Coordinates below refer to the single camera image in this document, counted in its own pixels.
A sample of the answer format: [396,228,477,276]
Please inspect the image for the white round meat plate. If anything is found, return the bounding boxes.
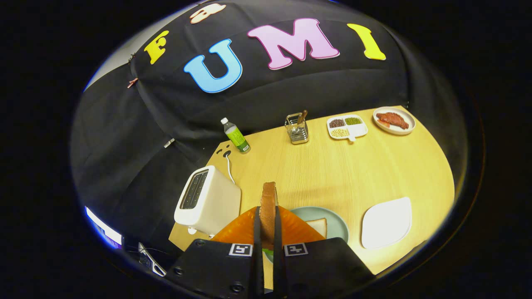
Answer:
[373,106,416,136]

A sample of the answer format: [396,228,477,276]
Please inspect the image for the toasted bread slice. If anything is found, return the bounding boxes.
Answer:
[260,181,278,250]

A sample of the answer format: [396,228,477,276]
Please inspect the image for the white toaster cable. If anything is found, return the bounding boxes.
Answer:
[224,154,236,184]

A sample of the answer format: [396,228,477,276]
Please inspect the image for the black backdrop cloth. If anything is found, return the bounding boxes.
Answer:
[71,0,458,258]

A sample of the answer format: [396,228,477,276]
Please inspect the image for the red meat slice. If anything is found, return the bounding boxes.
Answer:
[376,112,409,130]

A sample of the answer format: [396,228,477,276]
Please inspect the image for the computer monitor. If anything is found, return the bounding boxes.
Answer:
[84,206,124,250]

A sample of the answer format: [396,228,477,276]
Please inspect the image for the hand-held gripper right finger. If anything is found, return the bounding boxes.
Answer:
[273,206,374,299]

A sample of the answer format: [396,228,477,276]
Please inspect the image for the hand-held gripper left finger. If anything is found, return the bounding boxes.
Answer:
[166,207,265,299]

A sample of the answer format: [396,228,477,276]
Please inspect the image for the metal wire utensil holder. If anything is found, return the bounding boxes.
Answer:
[285,112,310,145]

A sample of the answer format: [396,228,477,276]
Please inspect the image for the white leaf-shaped plate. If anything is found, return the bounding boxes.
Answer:
[361,196,413,250]

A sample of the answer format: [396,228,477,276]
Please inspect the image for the white sectioned bean dish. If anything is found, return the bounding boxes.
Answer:
[326,114,369,142]

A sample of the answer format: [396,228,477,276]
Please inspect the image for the green label water bottle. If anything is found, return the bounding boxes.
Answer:
[220,118,251,154]

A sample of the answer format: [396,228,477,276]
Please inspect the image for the white toaster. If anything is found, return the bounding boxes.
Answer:
[174,165,242,237]

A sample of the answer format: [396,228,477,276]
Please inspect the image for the white bread slice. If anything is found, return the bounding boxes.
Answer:
[305,218,328,239]

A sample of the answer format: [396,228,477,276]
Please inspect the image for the pale green round plate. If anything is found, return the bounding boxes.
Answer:
[263,206,350,263]

